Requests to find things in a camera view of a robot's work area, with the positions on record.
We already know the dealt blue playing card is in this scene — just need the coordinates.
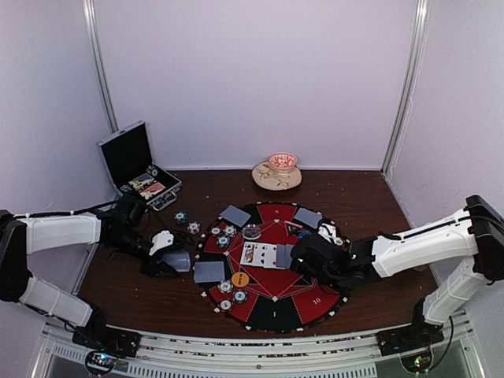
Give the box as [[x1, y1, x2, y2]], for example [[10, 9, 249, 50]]
[[293, 207, 323, 229]]

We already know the green poker chip stack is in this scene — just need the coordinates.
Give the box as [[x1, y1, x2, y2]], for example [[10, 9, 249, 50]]
[[174, 212, 187, 224]]

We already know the blue playing card deck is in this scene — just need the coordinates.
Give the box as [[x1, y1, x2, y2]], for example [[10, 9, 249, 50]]
[[162, 250, 191, 272]]

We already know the face-up community card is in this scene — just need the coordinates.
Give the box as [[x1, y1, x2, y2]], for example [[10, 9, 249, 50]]
[[264, 244, 277, 269], [252, 243, 269, 267]]

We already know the blue white poker chip stack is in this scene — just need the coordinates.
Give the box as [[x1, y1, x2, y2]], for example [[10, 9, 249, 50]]
[[187, 221, 201, 235]]

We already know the face-up king card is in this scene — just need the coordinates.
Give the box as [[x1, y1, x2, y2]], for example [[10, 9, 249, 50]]
[[240, 242, 257, 265]]

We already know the black hundred chip seat four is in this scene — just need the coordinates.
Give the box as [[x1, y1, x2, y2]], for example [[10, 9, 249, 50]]
[[210, 227, 223, 236]]

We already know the face-down card seat three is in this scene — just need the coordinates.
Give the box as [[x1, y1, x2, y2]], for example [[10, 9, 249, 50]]
[[194, 261, 225, 284]]

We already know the green chip seat four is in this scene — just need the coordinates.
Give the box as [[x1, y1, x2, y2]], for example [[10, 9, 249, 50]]
[[216, 235, 231, 248]]

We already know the face-down card seat five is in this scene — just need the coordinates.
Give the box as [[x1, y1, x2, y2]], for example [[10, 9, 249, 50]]
[[220, 205, 251, 227]]

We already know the blue white chip seat four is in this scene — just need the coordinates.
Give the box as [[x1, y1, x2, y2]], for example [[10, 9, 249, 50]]
[[224, 225, 237, 237]]

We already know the blue white chip seat two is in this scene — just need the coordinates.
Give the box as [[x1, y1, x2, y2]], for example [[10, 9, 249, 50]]
[[217, 280, 234, 294]]

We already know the black hundred chip seat two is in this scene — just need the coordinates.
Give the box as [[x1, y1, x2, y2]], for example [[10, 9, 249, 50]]
[[218, 299, 234, 312]]

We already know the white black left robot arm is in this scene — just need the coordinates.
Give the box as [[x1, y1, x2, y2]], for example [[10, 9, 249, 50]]
[[1, 195, 192, 350]]

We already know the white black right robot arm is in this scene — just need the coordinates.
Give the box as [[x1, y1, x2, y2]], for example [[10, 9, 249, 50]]
[[291, 195, 503, 348]]

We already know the aluminium poker chip case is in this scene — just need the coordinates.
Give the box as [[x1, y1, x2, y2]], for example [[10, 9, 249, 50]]
[[98, 120, 182, 211]]

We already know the clear dealer button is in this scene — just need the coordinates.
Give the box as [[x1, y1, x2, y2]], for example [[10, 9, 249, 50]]
[[242, 224, 262, 240]]

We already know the round red black poker mat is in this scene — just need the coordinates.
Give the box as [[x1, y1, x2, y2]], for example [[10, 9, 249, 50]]
[[195, 202, 348, 334]]

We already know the white printed ceramic mug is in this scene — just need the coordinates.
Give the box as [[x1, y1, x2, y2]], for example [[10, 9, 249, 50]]
[[413, 265, 427, 272]]

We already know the orange big blind button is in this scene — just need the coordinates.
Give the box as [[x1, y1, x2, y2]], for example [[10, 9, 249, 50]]
[[231, 272, 250, 287]]

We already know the red patterned white bowl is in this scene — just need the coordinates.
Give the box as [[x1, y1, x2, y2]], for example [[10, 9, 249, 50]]
[[268, 152, 298, 174]]

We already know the cream floral ceramic plate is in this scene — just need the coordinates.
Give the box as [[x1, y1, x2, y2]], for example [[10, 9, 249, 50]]
[[251, 161, 302, 191]]

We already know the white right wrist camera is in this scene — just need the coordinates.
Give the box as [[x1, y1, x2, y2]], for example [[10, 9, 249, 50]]
[[317, 223, 343, 246]]

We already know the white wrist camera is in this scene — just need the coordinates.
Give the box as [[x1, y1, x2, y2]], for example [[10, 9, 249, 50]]
[[317, 223, 343, 246], [149, 230, 175, 256]]

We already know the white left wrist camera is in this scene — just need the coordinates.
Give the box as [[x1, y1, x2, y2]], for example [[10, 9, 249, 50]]
[[149, 230, 175, 256]]

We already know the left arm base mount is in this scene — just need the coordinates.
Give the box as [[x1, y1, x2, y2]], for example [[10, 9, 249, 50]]
[[72, 308, 141, 358]]

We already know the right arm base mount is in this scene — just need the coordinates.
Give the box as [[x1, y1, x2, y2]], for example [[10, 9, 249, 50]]
[[376, 299, 444, 356]]

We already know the aluminium front rail frame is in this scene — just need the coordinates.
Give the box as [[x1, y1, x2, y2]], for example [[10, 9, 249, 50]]
[[28, 310, 489, 377]]

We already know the right aluminium corner post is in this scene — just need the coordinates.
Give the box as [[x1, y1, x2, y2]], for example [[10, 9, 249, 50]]
[[380, 0, 430, 179]]

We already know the aluminium corner post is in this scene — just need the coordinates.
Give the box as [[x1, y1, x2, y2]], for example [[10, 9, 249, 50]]
[[380, 0, 430, 179], [82, 0, 119, 133]]

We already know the left aluminium corner post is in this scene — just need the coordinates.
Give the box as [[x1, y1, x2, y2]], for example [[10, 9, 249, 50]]
[[82, 0, 119, 133]]

